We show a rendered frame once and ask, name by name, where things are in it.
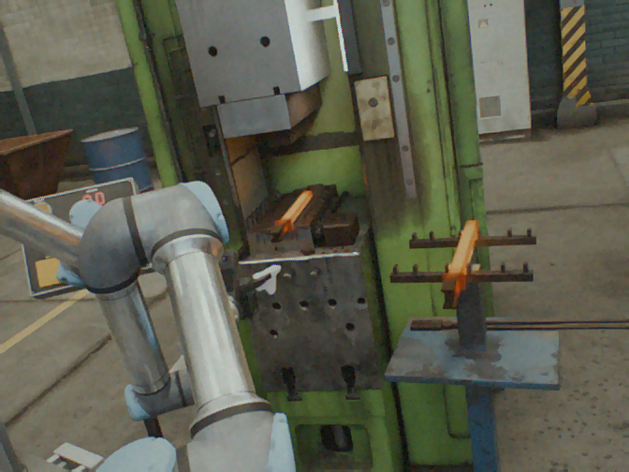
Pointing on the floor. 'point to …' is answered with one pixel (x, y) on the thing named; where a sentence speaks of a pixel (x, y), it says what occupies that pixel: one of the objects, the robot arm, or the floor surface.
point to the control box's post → (153, 428)
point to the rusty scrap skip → (33, 164)
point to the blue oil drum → (118, 158)
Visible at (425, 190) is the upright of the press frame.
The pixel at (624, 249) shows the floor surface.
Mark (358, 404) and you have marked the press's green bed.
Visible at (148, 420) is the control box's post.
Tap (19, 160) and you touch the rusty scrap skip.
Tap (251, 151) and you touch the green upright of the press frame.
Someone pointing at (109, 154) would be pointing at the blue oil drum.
